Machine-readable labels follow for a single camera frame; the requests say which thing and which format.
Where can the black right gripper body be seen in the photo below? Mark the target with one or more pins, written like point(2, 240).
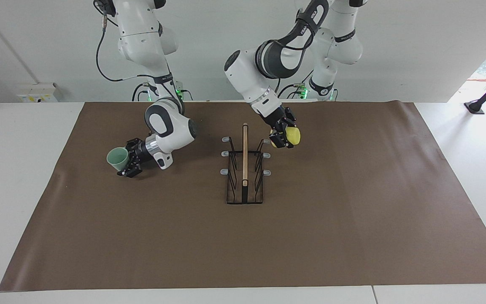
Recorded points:
point(140, 152)

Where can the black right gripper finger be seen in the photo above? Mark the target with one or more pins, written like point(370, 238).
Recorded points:
point(131, 170)
point(133, 143)

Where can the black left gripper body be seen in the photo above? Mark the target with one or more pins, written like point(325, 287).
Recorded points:
point(274, 118)

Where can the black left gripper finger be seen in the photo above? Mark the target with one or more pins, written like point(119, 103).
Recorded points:
point(281, 138)
point(290, 117)

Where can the yellow plastic cup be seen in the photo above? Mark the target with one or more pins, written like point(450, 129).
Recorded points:
point(294, 135)

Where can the pale green plastic cup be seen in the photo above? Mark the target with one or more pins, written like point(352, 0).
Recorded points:
point(116, 158)

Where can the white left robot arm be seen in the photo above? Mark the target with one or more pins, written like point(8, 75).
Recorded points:
point(247, 76)

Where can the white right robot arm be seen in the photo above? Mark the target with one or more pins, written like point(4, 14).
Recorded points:
point(141, 33)

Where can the brown table mat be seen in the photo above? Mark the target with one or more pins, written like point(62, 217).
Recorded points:
point(310, 232)

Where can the white wall socket box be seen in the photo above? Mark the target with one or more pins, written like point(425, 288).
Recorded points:
point(36, 93)

